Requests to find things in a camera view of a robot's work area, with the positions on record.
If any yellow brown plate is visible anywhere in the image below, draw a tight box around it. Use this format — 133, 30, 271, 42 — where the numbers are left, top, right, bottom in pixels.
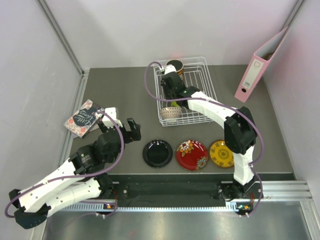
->
209, 140, 234, 168

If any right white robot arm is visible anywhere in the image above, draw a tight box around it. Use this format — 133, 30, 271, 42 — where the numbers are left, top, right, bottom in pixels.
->
160, 71, 257, 198

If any floral cover book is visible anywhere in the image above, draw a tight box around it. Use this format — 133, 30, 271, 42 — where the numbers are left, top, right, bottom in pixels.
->
63, 99, 105, 139

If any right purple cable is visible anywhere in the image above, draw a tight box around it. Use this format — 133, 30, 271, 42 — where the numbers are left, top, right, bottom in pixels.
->
144, 61, 266, 176

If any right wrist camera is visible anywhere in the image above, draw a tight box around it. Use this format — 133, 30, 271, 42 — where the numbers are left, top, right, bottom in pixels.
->
160, 64, 177, 75

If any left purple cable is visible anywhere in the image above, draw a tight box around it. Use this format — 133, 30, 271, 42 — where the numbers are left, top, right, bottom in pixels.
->
4, 111, 125, 219

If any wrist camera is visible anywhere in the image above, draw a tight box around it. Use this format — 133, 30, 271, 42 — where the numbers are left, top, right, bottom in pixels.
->
160, 64, 177, 75
98, 107, 123, 129

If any red floral plate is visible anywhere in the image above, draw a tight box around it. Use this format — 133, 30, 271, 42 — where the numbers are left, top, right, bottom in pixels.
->
175, 140, 209, 172

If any black plate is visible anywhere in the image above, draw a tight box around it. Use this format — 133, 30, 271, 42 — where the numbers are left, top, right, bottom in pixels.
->
142, 139, 173, 169

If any white cable duct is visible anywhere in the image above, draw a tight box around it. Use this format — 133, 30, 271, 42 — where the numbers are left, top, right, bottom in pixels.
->
59, 201, 241, 213

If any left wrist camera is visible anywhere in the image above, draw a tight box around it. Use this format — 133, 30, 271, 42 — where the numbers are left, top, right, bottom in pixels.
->
98, 107, 123, 129

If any black floral mug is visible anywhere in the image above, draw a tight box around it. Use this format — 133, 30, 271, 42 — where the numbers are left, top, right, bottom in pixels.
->
166, 59, 184, 81

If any pink ring binder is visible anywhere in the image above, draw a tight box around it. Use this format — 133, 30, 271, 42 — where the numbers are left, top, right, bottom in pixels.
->
234, 26, 289, 103

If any white wire dish rack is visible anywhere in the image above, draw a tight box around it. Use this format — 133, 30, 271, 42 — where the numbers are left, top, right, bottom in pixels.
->
153, 56, 218, 127

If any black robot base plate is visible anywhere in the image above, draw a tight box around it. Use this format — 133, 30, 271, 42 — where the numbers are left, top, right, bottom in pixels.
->
99, 173, 261, 207

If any patterned ceramic bowl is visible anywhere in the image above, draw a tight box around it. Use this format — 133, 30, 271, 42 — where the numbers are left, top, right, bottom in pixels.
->
160, 107, 182, 120

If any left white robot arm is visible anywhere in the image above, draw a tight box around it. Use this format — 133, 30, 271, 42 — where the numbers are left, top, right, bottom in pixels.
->
9, 118, 141, 229

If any purple cable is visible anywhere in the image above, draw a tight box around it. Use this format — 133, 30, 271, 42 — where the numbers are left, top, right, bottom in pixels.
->
144, 61, 266, 176
4, 111, 125, 219

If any green plate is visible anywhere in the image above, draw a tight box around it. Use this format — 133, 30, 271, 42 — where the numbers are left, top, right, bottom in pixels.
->
171, 101, 181, 108

